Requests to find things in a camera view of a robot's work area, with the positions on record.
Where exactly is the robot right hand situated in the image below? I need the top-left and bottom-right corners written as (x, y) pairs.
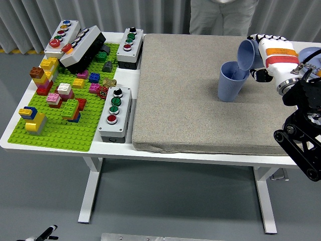
top-left (247, 33), bottom-right (301, 88)

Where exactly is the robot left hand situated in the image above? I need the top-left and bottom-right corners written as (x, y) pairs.
top-left (24, 224), bottom-right (59, 241)

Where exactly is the blue ribbed cup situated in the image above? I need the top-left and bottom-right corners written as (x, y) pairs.
top-left (237, 39), bottom-right (264, 71)
top-left (217, 61), bottom-right (250, 102)

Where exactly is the blue plate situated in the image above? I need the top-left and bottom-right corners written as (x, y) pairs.
top-left (297, 47), bottom-right (321, 76)

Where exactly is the white table leg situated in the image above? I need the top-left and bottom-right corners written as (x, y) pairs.
top-left (252, 166), bottom-right (279, 234)
top-left (78, 157), bottom-right (103, 224)

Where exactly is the person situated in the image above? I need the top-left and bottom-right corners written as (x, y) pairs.
top-left (189, 0), bottom-right (259, 36)

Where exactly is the green studded baseplate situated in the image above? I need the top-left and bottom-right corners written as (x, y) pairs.
top-left (7, 43), bottom-right (120, 153)

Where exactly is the grey-brown padded mat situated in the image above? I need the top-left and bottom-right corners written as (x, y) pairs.
top-left (132, 33), bottom-right (299, 155)

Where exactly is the silver metal plate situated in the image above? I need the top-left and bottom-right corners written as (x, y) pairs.
top-left (100, 232), bottom-right (226, 241)

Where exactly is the yellow blue grey brick stack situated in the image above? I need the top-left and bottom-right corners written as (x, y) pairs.
top-left (19, 106), bottom-right (48, 136)

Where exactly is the green orange blue brick stack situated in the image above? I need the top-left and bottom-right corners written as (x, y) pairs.
top-left (61, 99), bottom-right (81, 123)

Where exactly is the pink white red brick stack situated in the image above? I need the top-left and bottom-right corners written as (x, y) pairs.
top-left (46, 92), bottom-right (63, 109)

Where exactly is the large grey four-button box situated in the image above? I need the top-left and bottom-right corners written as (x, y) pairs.
top-left (98, 87), bottom-right (133, 144)

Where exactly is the small grey four-button box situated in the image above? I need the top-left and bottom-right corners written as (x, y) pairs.
top-left (116, 27), bottom-right (144, 70)

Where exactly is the brown yellow red brick tower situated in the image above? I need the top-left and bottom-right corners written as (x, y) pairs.
top-left (29, 66), bottom-right (54, 96)

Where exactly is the brass valve red handwheel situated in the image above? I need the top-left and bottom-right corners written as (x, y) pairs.
top-left (97, 77), bottom-right (117, 99)

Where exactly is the yellow white brick stack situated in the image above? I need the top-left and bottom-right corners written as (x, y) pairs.
top-left (40, 57), bottom-right (60, 83)

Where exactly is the yellow black floor tape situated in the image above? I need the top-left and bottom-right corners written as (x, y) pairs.
top-left (0, 49), bottom-right (45, 55)

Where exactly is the white control box black base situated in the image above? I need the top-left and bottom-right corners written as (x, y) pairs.
top-left (59, 25), bottom-right (107, 74)

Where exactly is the grey curtain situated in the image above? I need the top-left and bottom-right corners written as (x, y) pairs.
top-left (0, 0), bottom-right (321, 54)

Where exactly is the white five-button control box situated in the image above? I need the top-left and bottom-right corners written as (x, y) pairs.
top-left (44, 20), bottom-right (81, 60)

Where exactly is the grey bracket under table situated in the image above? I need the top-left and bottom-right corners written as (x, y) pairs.
top-left (270, 168), bottom-right (289, 181)

